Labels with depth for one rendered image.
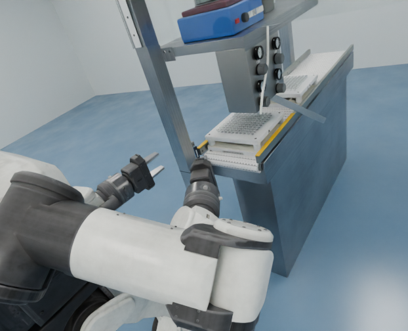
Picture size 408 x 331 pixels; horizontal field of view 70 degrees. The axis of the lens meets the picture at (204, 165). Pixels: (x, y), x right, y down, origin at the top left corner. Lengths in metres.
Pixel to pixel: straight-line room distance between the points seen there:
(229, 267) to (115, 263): 0.13
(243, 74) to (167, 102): 0.31
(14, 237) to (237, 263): 0.26
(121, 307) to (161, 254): 0.49
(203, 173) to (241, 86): 0.32
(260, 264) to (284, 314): 1.27
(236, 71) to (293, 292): 1.18
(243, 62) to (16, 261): 0.72
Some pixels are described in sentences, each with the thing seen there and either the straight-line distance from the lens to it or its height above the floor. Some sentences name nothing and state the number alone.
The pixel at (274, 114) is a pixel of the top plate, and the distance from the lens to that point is 1.24.
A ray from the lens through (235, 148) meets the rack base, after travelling 1.14.
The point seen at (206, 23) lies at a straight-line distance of 0.84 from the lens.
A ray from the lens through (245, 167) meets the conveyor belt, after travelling 1.10.
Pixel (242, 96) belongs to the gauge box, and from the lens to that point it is 0.93.
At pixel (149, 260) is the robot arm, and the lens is 0.34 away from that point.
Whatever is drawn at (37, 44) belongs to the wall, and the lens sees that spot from 6.59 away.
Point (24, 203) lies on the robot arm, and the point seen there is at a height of 1.25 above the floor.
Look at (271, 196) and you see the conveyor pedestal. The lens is 1.32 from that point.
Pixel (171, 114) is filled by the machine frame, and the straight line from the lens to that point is 1.08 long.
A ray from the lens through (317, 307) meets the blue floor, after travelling 1.65.
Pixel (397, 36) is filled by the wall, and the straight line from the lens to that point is 4.39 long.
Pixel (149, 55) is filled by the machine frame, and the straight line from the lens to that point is 1.03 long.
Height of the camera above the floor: 1.41
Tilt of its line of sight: 31 degrees down
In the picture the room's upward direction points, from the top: 17 degrees counter-clockwise
